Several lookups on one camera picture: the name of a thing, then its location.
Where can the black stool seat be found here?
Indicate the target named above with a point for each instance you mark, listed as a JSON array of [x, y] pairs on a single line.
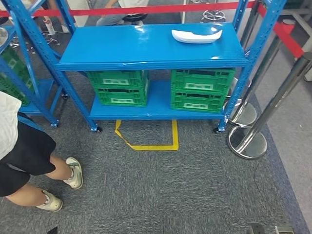
[[135, 17]]

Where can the white desk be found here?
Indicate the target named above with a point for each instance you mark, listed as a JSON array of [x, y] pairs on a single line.
[[183, 13]]

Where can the blue metal shelf rack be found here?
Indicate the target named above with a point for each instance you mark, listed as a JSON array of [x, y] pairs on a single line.
[[44, 88], [146, 45]]

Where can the white desk panel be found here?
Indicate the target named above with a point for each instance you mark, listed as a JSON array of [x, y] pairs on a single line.
[[78, 13]]

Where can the yellow floor tape marking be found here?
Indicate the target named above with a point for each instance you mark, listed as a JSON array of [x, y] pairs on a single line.
[[174, 135]]

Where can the chrome stanchion post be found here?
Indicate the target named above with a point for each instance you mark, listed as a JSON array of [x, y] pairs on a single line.
[[275, 104], [249, 25], [243, 114]]

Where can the chrome chair base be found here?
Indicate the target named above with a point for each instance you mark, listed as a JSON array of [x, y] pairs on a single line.
[[214, 15], [48, 38]]

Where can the red floor tape line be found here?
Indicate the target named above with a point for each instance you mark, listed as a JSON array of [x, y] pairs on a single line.
[[122, 10]]

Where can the white curved plastic part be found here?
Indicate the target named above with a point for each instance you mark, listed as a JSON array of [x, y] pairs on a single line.
[[195, 37]]

